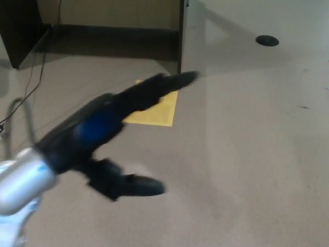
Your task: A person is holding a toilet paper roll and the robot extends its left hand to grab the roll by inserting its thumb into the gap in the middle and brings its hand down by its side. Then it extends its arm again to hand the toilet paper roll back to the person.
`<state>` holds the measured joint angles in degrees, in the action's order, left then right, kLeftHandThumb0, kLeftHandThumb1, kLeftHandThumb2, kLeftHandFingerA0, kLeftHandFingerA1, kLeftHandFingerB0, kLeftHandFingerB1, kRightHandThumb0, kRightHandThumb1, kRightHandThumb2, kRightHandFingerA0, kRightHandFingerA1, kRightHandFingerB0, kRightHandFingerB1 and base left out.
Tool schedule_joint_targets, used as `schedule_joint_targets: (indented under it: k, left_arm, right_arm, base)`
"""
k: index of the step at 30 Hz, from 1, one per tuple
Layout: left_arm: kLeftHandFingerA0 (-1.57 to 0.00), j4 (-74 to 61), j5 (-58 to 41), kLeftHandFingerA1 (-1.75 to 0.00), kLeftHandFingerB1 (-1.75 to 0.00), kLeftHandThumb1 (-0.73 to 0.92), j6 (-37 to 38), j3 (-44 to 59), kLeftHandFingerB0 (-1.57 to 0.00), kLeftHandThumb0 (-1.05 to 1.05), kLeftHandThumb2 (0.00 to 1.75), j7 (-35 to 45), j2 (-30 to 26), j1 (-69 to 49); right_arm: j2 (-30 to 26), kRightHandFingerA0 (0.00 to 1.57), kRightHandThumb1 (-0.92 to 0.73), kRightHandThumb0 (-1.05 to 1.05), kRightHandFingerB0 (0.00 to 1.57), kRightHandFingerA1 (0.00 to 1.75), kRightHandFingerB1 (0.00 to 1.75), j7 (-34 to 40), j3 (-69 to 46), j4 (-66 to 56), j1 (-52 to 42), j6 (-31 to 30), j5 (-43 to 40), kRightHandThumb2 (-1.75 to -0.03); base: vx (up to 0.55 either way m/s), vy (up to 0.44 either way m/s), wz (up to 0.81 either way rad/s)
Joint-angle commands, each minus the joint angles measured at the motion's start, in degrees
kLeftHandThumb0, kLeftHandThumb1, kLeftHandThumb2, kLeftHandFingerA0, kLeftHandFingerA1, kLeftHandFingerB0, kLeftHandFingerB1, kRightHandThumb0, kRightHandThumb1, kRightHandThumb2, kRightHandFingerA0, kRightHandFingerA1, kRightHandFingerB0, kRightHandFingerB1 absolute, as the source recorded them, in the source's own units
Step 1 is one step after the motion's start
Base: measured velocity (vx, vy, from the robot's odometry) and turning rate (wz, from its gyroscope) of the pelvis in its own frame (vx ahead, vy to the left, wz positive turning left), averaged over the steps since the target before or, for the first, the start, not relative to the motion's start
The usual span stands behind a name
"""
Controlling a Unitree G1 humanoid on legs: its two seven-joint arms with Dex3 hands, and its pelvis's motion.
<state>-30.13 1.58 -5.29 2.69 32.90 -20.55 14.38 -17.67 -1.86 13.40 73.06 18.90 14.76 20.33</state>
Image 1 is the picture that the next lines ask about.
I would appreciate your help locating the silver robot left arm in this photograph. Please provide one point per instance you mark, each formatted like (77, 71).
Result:
(23, 180)

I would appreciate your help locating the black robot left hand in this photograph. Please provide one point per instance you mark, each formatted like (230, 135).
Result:
(95, 126)

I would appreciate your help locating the black round floor cap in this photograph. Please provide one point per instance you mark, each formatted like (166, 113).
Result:
(267, 40)

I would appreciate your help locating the dark wood desk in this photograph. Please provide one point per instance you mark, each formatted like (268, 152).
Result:
(15, 28)

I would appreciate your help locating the yellow paper envelope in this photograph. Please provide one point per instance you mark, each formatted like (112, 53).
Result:
(159, 113)

